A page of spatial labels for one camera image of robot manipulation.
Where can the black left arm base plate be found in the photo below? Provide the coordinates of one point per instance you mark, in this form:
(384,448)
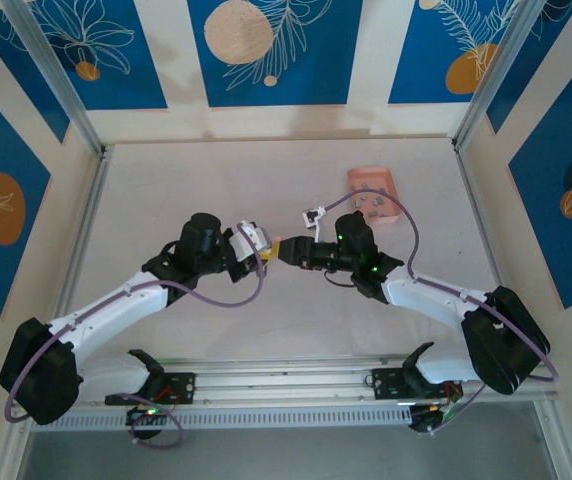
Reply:
(183,387)

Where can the aluminium base rail beam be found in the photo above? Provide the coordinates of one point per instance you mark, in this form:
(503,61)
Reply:
(291,385)

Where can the pink plastic tray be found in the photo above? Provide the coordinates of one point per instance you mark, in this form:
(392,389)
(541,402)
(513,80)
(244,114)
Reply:
(366,176)

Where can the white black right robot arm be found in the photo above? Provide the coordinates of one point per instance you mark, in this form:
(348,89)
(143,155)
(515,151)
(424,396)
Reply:
(426,300)

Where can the aluminium table side rail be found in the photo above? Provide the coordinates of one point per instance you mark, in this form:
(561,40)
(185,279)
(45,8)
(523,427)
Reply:
(467,175)
(91,210)

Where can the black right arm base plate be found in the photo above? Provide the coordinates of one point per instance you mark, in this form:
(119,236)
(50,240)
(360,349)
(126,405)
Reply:
(386,385)

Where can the aluminium frame post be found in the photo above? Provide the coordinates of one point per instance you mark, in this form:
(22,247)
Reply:
(496,65)
(56,75)

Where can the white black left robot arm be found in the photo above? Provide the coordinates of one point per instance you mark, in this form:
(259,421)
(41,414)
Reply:
(116,305)

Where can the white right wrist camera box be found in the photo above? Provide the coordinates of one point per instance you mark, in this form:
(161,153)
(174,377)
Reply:
(311,217)

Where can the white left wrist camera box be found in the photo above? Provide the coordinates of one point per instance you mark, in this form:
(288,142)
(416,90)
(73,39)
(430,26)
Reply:
(248,240)

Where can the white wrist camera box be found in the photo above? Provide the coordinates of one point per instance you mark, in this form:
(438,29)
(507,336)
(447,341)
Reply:
(311,217)
(248,240)

